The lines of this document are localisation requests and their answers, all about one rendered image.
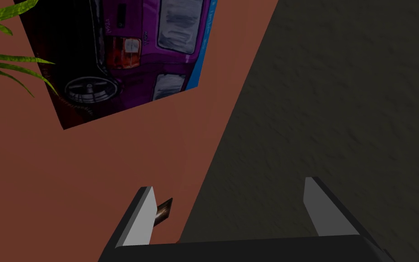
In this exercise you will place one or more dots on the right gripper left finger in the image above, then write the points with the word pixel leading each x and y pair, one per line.
pixel 141 218

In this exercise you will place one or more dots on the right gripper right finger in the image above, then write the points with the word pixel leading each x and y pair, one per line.
pixel 327 213

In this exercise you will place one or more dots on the small brown metallic object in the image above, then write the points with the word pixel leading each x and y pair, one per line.
pixel 164 211

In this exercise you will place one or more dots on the purple car picture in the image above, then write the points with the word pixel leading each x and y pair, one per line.
pixel 122 54

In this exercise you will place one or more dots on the green leafy plant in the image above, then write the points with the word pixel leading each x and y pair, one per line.
pixel 6 54

